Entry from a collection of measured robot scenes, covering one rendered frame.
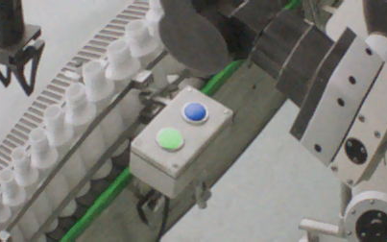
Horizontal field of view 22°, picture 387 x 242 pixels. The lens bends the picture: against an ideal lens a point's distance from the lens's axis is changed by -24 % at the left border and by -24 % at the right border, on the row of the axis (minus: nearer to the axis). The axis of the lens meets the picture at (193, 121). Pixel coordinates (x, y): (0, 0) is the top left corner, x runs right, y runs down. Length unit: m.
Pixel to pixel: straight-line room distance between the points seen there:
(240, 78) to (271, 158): 1.32
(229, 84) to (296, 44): 1.00
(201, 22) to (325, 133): 0.15
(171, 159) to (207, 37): 0.66
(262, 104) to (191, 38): 1.08
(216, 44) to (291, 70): 0.07
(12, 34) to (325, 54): 0.48
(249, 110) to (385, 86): 1.11
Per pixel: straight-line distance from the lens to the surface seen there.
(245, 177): 3.33
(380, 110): 1.01
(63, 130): 1.77
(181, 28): 1.08
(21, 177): 1.72
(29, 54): 1.37
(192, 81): 2.01
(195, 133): 1.75
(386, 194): 1.33
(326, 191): 3.21
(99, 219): 1.84
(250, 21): 1.05
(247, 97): 2.10
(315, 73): 1.04
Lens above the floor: 2.19
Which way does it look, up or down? 38 degrees down
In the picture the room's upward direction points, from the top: 14 degrees counter-clockwise
